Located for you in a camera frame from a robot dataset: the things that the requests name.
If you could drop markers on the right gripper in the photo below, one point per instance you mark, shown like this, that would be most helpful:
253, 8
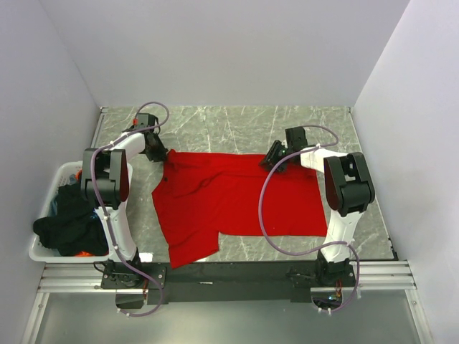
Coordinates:
271, 157

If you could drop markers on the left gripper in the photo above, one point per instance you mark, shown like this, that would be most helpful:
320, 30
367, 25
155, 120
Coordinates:
161, 153

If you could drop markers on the red polo shirt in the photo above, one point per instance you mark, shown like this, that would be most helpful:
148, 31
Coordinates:
203, 195

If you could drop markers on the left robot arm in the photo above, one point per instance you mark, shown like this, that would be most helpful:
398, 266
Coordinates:
106, 181

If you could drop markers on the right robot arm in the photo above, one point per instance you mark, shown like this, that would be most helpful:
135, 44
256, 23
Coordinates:
349, 191

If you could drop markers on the white laundry basket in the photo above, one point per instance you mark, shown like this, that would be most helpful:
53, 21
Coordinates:
43, 251

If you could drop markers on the black garment in basket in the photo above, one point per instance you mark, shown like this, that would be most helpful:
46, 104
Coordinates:
75, 229

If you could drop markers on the black base beam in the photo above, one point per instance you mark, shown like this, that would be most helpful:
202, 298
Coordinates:
228, 281

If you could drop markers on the aluminium rail frame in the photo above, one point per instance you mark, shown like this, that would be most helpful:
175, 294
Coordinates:
83, 278

